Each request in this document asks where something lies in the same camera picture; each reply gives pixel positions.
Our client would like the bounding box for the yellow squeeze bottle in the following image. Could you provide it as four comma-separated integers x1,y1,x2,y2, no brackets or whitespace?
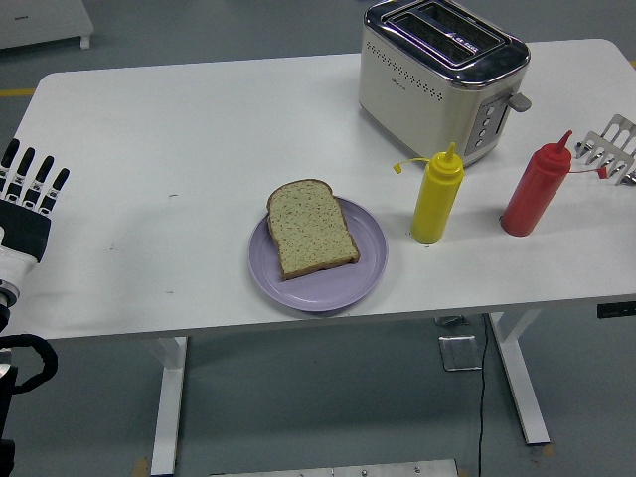
392,142,466,245

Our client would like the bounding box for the black table control panel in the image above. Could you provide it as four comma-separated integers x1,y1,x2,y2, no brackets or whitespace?
596,301,636,319

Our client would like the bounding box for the silver bread rack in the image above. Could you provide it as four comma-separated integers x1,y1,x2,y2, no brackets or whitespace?
574,113,636,186

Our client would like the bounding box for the cream and chrome toaster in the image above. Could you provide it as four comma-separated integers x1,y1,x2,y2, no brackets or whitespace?
358,0,533,169

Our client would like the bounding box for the purple plate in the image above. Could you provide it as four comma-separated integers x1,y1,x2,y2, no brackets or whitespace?
247,194,391,314

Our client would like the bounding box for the white table leg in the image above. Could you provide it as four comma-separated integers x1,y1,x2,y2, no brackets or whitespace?
149,336,190,476
487,310,552,446

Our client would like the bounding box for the white cabinet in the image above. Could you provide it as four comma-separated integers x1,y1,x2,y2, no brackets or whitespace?
0,0,94,51

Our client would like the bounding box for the silver floor socket box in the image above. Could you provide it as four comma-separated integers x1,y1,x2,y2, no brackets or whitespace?
438,335,484,373

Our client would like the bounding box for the black floor cable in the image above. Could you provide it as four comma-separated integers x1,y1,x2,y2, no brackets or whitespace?
474,313,491,477

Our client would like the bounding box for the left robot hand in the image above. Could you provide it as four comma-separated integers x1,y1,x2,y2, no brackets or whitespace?
0,138,71,290

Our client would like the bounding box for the red squeeze bottle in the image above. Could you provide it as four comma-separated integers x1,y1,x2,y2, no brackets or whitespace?
499,129,610,238

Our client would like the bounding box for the bread slice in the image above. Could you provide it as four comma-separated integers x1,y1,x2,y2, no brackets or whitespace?
266,178,362,282

